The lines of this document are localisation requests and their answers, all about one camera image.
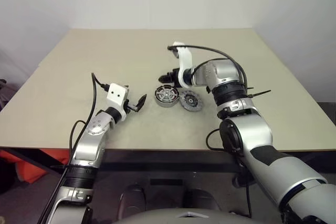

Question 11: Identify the dark rounded shape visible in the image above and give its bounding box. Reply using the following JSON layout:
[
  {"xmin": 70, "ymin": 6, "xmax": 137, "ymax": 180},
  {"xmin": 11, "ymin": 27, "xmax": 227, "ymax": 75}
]
[
  {"xmin": 118, "ymin": 184, "xmax": 146, "ymax": 219},
  {"xmin": 182, "ymin": 188, "xmax": 222, "ymax": 212}
]

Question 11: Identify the black bag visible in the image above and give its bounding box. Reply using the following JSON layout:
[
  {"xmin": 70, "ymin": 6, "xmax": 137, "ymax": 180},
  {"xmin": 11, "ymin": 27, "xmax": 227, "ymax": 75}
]
[{"xmin": 0, "ymin": 158, "xmax": 17, "ymax": 196}]

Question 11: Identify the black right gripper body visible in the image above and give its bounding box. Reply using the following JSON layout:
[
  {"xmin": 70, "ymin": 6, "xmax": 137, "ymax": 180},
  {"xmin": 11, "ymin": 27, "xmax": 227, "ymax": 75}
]
[{"xmin": 169, "ymin": 67, "xmax": 181, "ymax": 87}]

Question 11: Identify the grey toothed gear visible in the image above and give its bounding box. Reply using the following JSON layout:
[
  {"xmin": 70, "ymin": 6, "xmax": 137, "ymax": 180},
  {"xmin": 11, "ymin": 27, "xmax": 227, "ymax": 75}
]
[{"xmin": 179, "ymin": 90, "xmax": 204, "ymax": 112}]

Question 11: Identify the orange bag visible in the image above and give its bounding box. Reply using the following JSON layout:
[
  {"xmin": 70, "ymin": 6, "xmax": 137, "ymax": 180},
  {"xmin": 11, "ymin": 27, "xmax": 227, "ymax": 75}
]
[{"xmin": 0, "ymin": 149, "xmax": 70, "ymax": 184}]

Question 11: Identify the black table frame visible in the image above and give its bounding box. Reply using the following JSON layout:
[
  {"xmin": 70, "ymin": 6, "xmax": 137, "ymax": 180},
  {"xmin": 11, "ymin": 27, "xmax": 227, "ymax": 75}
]
[{"xmin": 0, "ymin": 148, "xmax": 336, "ymax": 189}]

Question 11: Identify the black caster wheel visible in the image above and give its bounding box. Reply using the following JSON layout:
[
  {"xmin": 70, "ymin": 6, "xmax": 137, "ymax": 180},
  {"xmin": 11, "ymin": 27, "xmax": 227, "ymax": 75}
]
[{"xmin": 232, "ymin": 176, "xmax": 248, "ymax": 189}]

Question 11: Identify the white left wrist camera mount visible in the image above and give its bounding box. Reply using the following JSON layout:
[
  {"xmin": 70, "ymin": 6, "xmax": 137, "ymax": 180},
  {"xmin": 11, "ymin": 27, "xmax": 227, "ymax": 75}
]
[{"xmin": 106, "ymin": 83, "xmax": 131, "ymax": 123}]

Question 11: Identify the copper wound stator disc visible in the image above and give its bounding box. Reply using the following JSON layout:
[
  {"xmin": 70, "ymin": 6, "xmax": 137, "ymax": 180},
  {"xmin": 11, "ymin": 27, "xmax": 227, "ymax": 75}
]
[{"xmin": 154, "ymin": 87, "xmax": 180, "ymax": 108}]

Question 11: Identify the black rectangular floor plate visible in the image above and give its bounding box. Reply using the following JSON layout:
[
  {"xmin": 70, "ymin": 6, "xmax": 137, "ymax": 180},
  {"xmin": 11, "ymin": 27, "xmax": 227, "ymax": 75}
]
[{"xmin": 149, "ymin": 178, "xmax": 184, "ymax": 189}]

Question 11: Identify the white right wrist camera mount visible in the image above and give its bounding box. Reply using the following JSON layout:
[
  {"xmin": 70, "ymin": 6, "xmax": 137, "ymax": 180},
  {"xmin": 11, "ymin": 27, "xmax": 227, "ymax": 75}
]
[{"xmin": 172, "ymin": 40, "xmax": 196, "ymax": 89}]

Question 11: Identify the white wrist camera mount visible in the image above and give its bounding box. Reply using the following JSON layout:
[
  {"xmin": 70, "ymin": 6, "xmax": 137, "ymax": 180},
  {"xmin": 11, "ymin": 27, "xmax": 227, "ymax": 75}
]
[
  {"xmin": 172, "ymin": 40, "xmax": 196, "ymax": 89},
  {"xmin": 106, "ymin": 83, "xmax": 131, "ymax": 123}
]

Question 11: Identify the grey robot torso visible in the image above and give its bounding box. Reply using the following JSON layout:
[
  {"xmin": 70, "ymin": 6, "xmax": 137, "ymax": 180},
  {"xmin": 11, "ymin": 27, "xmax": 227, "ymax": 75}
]
[{"xmin": 112, "ymin": 207, "xmax": 253, "ymax": 224}]

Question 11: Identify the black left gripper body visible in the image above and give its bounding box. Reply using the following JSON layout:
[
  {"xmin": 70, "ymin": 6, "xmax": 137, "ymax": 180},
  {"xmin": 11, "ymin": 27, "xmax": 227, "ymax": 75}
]
[{"xmin": 123, "ymin": 98, "xmax": 138, "ymax": 113}]

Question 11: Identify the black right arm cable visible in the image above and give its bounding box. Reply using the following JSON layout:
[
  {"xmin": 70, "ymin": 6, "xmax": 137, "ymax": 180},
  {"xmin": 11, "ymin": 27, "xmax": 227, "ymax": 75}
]
[{"xmin": 167, "ymin": 45, "xmax": 254, "ymax": 218}]

